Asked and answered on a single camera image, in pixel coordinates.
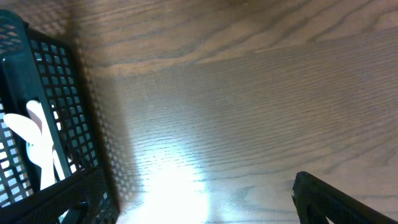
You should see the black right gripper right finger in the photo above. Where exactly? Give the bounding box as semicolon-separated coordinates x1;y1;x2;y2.
292;171;397;224

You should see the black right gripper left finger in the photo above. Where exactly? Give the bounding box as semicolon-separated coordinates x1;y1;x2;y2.
1;169;108;223

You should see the pink plastic fork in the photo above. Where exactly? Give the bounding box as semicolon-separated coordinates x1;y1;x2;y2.
26;100;65;190

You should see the pink-white plastic spoon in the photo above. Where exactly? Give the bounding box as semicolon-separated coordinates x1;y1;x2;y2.
3;113;42;144

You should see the dark green mesh basket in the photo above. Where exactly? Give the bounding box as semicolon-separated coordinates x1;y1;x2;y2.
1;10;119;223

